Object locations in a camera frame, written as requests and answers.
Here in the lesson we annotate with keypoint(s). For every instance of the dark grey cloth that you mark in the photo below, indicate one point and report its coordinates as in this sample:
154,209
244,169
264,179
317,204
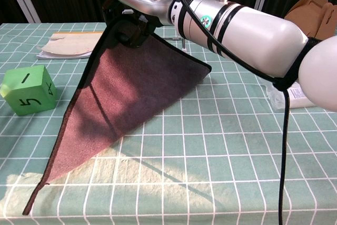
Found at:
118,90

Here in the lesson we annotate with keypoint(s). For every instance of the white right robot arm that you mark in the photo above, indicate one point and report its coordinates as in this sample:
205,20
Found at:
250,32

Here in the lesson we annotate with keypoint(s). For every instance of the white paper notebook stack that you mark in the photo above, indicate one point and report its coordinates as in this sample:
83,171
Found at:
65,46

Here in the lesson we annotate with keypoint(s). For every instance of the green foam number cube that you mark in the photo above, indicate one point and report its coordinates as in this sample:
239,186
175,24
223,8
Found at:
26,90

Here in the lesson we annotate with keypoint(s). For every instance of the green checkered tablecloth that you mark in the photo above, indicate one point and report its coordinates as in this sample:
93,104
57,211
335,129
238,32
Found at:
210,143

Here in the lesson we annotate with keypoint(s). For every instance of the brown cardboard carry box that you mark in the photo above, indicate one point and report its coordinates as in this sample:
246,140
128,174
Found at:
310,11

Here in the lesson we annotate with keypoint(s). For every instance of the white plastic wrapped packet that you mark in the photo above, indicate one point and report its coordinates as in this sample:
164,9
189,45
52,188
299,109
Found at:
297,98

